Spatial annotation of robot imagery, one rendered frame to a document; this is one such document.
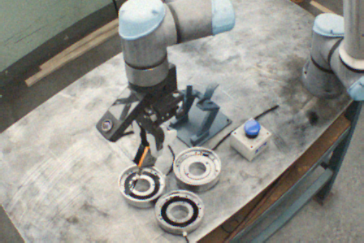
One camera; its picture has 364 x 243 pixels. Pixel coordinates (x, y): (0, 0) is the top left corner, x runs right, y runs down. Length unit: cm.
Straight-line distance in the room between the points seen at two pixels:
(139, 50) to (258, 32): 76
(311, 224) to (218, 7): 136
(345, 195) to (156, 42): 150
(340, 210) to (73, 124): 127
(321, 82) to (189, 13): 60
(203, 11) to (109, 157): 51
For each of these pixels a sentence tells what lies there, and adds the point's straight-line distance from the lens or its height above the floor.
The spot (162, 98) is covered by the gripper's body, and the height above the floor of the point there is 107.
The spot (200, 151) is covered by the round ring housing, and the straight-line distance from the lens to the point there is 113.
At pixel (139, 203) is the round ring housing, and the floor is 83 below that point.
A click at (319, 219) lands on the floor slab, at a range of 201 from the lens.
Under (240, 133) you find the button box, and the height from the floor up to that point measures 84.
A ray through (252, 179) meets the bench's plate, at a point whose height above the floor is 80.
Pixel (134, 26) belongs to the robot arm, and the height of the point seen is 127.
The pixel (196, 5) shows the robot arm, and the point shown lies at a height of 126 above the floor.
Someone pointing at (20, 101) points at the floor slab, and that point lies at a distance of 257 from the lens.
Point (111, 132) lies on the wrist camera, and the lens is 87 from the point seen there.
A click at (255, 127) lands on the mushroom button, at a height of 87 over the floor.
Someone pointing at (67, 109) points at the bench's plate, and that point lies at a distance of 130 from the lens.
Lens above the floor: 173
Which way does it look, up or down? 48 degrees down
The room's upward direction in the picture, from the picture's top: 3 degrees counter-clockwise
